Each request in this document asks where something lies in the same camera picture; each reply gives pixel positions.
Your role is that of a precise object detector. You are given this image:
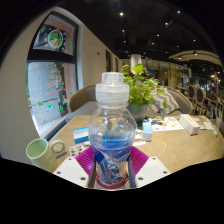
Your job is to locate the white round column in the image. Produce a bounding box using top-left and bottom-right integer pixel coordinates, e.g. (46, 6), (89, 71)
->
(129, 53), (143, 75)

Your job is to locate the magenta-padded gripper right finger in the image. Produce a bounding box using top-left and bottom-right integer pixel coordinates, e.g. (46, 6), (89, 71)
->
(128, 145), (172, 189)

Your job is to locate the small blue tissue box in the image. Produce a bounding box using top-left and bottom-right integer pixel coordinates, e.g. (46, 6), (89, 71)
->
(141, 118), (155, 143)

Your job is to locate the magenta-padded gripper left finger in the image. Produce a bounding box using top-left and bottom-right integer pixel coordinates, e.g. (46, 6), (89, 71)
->
(53, 145), (98, 189)

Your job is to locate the blister pack of pills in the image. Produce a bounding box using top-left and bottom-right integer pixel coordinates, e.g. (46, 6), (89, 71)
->
(68, 143), (86, 158)

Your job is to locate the window with holiday stickers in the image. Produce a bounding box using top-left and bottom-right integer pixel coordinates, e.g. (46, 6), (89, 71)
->
(25, 11), (80, 138)

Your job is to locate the green potted plant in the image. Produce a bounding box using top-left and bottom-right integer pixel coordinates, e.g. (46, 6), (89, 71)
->
(120, 63), (168, 122)

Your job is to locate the group of round-backed chairs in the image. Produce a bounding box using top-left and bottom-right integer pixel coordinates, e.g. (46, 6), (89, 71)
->
(186, 82), (224, 118)

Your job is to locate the white rectangular box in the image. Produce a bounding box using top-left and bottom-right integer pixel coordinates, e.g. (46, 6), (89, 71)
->
(178, 113), (201, 136)

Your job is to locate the pale green ceramic mug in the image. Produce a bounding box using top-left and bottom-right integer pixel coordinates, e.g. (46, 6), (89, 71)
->
(25, 137), (67, 174)

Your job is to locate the clear blue-labelled water bottle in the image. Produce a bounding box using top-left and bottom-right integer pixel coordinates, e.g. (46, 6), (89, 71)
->
(87, 71), (138, 186)

